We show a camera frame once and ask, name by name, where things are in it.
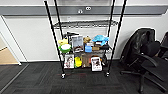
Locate blue cup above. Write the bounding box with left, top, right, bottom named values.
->
left=84, top=44, right=94, bottom=54

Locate low brown cardboard box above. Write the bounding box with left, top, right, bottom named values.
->
left=81, top=53, right=93, bottom=68

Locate small yellow toy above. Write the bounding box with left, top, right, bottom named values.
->
left=73, top=56, right=83, bottom=69

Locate blue plush toy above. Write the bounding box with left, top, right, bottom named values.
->
left=91, top=33, right=111, bottom=47

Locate black bag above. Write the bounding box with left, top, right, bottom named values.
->
left=63, top=31, right=80, bottom=40

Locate green and white bowl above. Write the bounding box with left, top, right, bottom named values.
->
left=59, top=43, right=73, bottom=55

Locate white box with red print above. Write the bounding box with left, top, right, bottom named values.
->
left=90, top=56, right=104, bottom=73

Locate white and red picture box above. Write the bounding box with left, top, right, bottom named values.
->
left=63, top=53, right=76, bottom=70

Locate black office chair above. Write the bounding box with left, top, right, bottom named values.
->
left=118, top=28, right=168, bottom=94

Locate pale door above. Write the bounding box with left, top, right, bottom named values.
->
left=0, top=34, right=10, bottom=52

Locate black wire shelf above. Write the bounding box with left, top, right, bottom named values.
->
left=43, top=0, right=129, bottom=80

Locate white wall socket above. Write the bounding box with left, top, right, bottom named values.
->
left=77, top=9, right=84, bottom=15
left=84, top=6, right=92, bottom=12

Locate grey wall band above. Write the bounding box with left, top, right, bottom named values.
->
left=0, top=4, right=168, bottom=17

